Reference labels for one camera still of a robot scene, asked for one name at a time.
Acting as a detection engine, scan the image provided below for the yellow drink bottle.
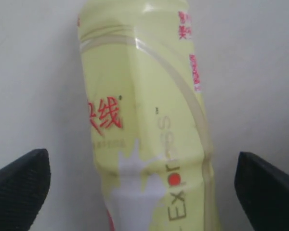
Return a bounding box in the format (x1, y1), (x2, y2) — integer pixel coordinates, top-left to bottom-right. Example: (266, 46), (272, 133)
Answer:
(78, 0), (220, 231)

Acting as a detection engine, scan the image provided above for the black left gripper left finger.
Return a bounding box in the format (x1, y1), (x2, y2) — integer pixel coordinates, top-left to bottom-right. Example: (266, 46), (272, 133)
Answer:
(0, 149), (50, 231)

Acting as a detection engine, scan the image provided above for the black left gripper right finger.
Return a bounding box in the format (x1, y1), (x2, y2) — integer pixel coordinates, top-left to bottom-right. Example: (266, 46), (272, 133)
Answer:
(234, 152), (289, 231)

